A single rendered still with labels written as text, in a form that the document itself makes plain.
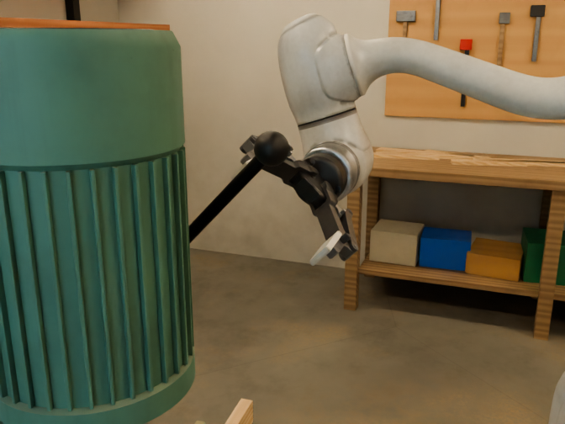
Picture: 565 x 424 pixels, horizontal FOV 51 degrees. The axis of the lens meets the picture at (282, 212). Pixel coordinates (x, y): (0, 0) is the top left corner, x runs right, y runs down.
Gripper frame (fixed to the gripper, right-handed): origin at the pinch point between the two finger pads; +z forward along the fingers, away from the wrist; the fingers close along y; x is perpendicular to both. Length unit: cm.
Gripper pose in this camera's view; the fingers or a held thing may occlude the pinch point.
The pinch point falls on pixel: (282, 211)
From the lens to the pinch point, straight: 70.8
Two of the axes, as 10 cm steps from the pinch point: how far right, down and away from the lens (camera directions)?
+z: -3.0, 2.6, -9.2
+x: 6.7, -6.3, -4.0
